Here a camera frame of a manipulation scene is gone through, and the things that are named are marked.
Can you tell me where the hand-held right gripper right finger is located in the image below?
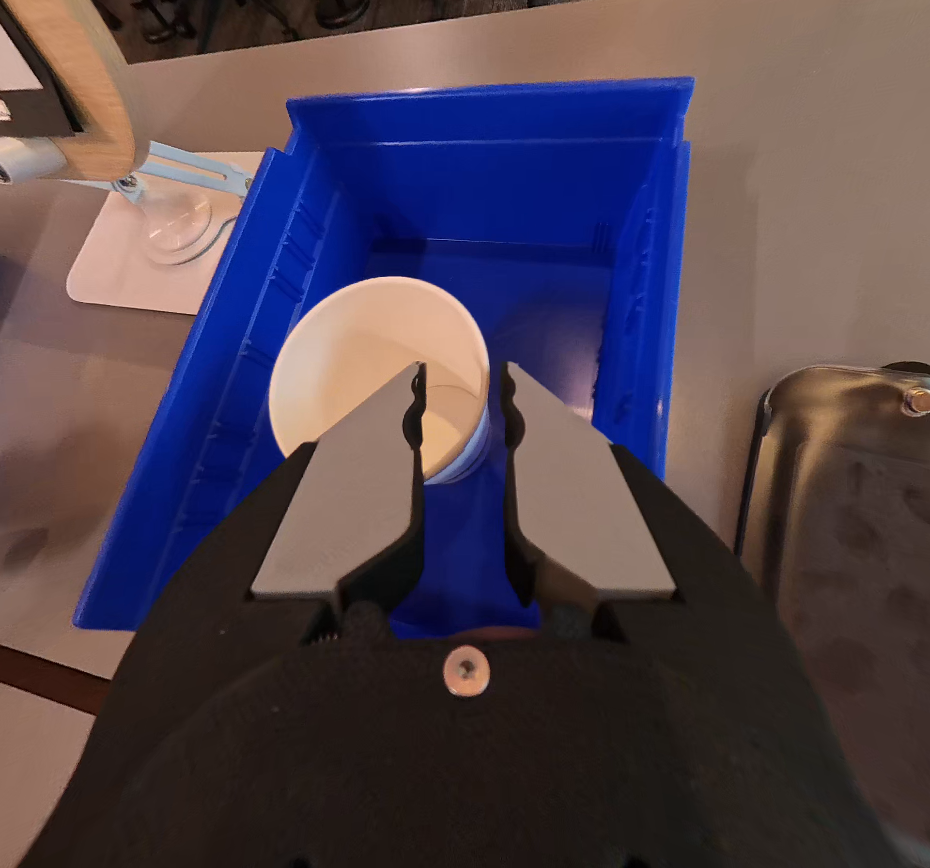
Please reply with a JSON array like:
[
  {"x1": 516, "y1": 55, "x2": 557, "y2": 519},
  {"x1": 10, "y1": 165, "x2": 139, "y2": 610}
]
[{"x1": 500, "y1": 361, "x2": 678, "y2": 611}]

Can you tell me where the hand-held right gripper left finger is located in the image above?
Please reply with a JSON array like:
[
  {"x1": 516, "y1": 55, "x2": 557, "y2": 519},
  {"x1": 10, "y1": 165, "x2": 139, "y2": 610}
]
[{"x1": 250, "y1": 361, "x2": 427, "y2": 622}]

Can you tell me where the stack of nested white cups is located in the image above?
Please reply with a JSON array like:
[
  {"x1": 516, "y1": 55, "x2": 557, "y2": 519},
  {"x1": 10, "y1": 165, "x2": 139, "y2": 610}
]
[{"x1": 269, "y1": 276, "x2": 491, "y2": 485}]

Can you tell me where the blue plastic bin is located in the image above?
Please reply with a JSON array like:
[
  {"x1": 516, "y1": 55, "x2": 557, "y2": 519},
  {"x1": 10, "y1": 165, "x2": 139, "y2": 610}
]
[{"x1": 73, "y1": 75, "x2": 695, "y2": 640}]

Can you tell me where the shiny metal tray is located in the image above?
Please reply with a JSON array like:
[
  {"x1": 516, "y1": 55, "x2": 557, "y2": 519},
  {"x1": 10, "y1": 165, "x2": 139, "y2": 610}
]
[{"x1": 734, "y1": 363, "x2": 930, "y2": 840}]

